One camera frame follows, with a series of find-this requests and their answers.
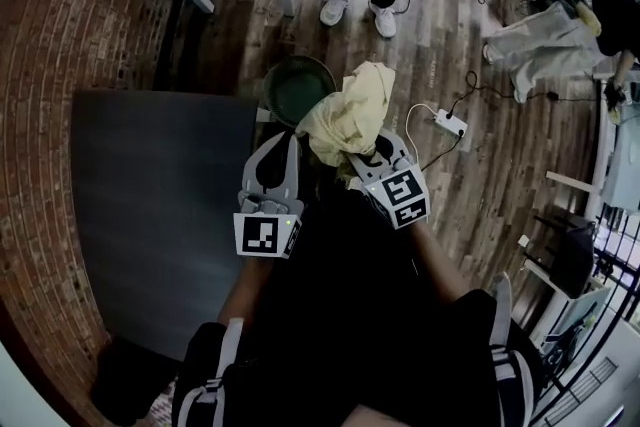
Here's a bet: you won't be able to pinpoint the person's black shirt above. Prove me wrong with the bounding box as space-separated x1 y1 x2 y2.
172 192 544 427

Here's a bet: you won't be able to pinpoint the black metal railing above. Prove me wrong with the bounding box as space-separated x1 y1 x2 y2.
528 201 640 427

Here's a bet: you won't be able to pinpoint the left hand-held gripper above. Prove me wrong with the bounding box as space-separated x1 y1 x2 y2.
232 132 305 260

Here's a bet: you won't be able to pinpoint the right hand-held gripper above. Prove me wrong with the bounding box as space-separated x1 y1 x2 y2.
346 130 432 232

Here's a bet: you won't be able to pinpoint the person's left forearm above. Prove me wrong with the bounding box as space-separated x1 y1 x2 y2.
216 256 275 325

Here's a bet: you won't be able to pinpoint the dark green bucket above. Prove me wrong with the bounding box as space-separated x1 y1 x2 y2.
261 55 336 129

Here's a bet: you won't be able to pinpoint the black power cable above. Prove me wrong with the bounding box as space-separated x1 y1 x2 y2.
413 70 482 172

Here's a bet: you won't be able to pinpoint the person's right forearm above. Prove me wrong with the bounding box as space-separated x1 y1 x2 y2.
408 223 472 302

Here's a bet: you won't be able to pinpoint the white power cable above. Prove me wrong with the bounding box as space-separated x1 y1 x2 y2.
405 103 442 167

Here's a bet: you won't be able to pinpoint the pale yellow clothes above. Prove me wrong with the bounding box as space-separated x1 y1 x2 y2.
294 60 397 182

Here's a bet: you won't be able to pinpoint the white power strip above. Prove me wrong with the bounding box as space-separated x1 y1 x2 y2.
433 109 469 137

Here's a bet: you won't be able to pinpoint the white metal table frame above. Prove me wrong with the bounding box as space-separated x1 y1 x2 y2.
544 78 640 217

